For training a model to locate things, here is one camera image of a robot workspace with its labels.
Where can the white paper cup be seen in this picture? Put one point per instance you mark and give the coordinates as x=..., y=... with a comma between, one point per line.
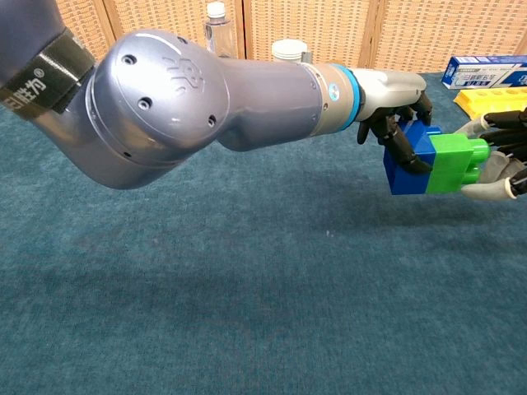
x=288, y=51

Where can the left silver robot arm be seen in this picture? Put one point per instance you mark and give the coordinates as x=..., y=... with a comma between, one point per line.
x=164, y=107

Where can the blue toothpaste box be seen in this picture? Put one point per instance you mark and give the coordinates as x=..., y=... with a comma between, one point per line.
x=481, y=72

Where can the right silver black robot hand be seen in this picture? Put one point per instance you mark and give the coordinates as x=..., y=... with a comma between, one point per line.
x=508, y=136

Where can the clear water bottle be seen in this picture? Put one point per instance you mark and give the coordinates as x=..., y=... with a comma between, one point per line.
x=220, y=33

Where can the woven folding screen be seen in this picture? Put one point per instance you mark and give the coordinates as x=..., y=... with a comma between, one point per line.
x=411, y=29

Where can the yellow plastic tray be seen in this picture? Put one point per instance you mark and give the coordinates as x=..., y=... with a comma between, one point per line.
x=494, y=100

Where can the blue toy brick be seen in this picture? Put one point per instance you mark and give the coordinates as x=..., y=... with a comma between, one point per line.
x=405, y=181

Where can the green toy brick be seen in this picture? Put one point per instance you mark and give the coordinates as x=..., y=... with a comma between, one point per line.
x=450, y=164

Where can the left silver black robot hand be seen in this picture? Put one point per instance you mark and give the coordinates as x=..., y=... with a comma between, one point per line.
x=391, y=88

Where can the blue table cloth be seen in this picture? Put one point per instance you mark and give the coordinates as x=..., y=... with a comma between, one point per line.
x=247, y=288

